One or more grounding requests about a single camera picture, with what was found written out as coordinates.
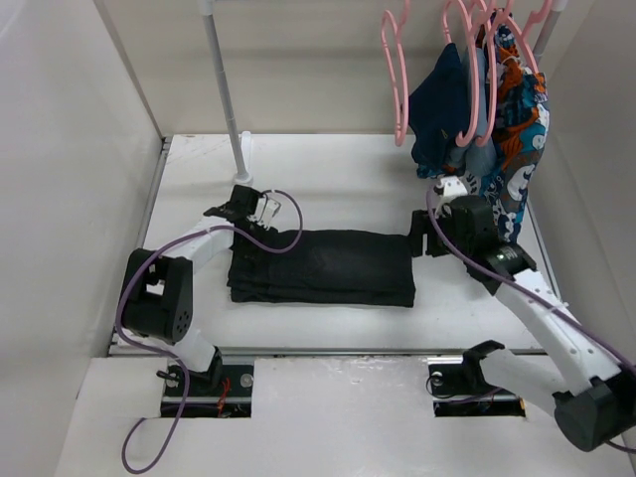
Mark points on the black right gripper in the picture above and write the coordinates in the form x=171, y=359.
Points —
x=419, y=226

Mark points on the silver rack pole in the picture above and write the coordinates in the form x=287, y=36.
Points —
x=547, y=17
x=207, y=12

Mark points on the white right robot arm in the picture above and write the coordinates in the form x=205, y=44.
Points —
x=591, y=395

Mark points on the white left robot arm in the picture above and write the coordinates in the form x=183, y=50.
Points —
x=156, y=309

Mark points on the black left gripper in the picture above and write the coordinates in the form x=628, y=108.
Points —
x=261, y=233

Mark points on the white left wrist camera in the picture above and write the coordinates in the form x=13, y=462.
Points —
x=266, y=210

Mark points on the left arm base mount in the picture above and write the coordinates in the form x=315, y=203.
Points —
x=228, y=396

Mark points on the metal rail strip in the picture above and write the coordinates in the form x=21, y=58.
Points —
x=121, y=351

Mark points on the pink hanger with navy garment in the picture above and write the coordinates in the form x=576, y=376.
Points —
x=473, y=17

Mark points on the silver rack right pole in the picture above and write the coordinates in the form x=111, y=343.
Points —
x=547, y=17

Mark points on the white rack left foot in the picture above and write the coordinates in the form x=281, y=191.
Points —
x=242, y=147

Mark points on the patterned orange teal garment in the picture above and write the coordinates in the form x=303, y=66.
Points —
x=518, y=124

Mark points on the grey blue hanging garment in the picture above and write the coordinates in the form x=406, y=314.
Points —
x=474, y=159

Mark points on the silver rack left pole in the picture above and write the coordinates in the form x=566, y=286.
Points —
x=207, y=12

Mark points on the pink hanger with patterned garment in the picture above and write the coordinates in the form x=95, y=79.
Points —
x=521, y=35

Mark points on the black trousers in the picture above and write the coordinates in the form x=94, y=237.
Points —
x=336, y=267

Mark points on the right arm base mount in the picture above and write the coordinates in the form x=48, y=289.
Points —
x=454, y=396

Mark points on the navy blue hanging garment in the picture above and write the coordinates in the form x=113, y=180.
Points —
x=438, y=112

